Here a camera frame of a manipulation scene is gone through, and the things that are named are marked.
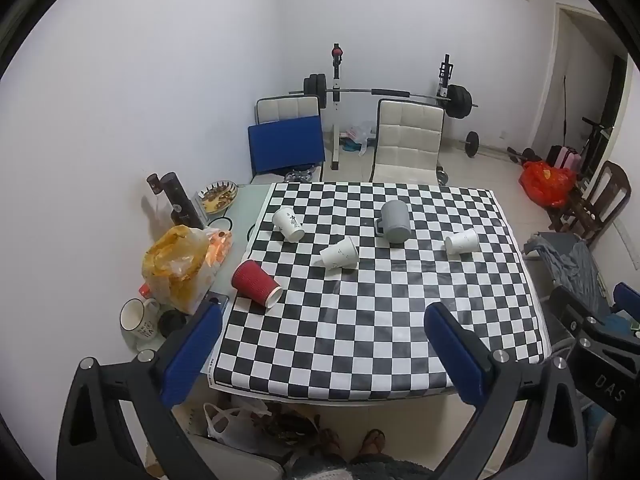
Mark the red ribbed paper cup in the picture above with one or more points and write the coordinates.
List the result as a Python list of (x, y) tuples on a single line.
[(252, 280)]

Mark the grey chair seat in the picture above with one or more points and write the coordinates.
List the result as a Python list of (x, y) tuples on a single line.
[(235, 460)]

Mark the white padded chair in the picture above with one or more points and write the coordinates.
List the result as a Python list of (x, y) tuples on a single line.
[(287, 107), (407, 140)]

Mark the small dumbbell bar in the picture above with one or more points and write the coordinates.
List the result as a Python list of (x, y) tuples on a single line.
[(471, 143)]

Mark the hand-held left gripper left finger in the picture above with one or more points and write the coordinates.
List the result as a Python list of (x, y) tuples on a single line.
[(192, 350)]

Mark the grey mug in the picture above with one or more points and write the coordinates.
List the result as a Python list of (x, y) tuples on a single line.
[(395, 220)]

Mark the black dumbbells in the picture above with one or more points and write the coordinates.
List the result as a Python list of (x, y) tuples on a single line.
[(522, 155)]

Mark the black round lid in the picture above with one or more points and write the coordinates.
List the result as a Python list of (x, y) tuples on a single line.
[(172, 324)]

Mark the person's foot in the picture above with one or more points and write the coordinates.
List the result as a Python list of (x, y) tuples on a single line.
[(371, 447), (331, 447)]

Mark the small black device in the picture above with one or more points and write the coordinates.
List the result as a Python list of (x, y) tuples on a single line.
[(153, 183)]

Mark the person's right foot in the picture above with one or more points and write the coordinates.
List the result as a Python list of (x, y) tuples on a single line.
[(371, 447)]

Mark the white printed paper cup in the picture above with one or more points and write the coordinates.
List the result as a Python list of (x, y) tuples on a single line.
[(287, 222)]

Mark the orange bread packet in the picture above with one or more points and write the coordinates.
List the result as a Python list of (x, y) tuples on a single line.
[(220, 252)]

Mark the small white dish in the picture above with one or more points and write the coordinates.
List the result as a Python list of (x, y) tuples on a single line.
[(220, 223)]

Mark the black barbell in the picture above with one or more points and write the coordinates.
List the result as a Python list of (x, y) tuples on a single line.
[(460, 100)]

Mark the grey cloth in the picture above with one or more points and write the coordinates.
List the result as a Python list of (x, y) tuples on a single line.
[(570, 265)]

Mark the plate of food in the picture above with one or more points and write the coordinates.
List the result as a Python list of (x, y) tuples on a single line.
[(217, 195)]

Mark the dark phone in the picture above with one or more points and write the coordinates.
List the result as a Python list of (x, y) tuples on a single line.
[(217, 301)]

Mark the red plastic bag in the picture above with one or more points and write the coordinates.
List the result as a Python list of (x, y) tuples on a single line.
[(545, 182)]

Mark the grey knit clothing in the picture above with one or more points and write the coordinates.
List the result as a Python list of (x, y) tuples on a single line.
[(360, 471)]

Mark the white plastic bag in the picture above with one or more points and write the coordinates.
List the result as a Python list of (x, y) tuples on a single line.
[(232, 425)]

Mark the pink suitcase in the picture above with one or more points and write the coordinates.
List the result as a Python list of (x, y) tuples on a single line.
[(567, 157)]

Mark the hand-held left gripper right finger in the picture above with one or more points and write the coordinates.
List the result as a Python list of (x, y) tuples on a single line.
[(457, 355)]

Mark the black white checkered tablecloth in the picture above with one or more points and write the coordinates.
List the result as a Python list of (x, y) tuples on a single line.
[(375, 310)]

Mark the clear plastic bag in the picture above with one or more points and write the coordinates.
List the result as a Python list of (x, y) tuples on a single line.
[(359, 135)]

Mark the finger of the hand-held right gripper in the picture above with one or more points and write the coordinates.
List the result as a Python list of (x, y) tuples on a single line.
[(626, 297), (567, 306)]

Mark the white barbell rack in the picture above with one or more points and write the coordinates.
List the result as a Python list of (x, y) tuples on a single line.
[(336, 110)]

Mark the brown wooden chair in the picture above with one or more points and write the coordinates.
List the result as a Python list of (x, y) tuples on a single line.
[(607, 190)]

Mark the person's left foot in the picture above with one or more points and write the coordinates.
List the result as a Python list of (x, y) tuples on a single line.
[(331, 447)]

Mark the yellow plastic bag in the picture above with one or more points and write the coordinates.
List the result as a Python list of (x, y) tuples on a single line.
[(172, 265)]

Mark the blue board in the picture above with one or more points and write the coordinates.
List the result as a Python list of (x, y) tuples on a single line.
[(286, 144)]

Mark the black grinder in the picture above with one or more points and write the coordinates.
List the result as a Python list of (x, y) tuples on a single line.
[(179, 199)]

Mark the dark patterned bag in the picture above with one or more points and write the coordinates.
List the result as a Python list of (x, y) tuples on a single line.
[(295, 422)]

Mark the white mug black print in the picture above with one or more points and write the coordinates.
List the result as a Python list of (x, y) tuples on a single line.
[(137, 321)]

